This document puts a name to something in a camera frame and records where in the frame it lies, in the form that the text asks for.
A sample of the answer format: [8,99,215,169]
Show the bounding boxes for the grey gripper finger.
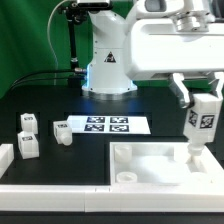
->
[169,73,194,108]
[207,72,224,99]

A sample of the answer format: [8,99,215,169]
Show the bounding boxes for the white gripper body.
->
[124,0,224,80]

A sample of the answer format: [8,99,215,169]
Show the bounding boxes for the white square tabletop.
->
[110,142,224,185]

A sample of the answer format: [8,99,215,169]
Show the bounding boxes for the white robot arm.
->
[79,0,224,108]

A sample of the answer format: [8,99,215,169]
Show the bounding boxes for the white tag sheet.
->
[67,115,150,134]

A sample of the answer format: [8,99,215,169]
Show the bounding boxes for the white U-shaped fence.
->
[0,143,224,213]

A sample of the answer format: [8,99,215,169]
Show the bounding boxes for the overhead camera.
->
[77,0,112,10]

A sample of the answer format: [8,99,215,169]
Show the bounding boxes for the black camera stand pole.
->
[58,1,87,88]

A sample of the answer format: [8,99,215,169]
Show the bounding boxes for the black cables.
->
[8,68,87,92]

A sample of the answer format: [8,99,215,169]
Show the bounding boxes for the white cable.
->
[46,0,70,87]

